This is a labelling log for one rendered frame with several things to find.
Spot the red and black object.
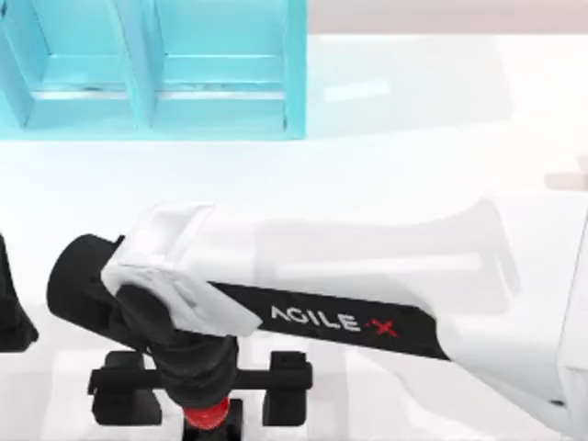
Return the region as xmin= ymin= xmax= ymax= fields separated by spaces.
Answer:
xmin=181 ymin=396 xmax=244 ymax=441

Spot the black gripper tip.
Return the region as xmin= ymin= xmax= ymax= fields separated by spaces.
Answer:
xmin=0 ymin=232 xmax=40 ymax=356

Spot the light blue rack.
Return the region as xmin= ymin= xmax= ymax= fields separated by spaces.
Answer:
xmin=0 ymin=0 xmax=308 ymax=141

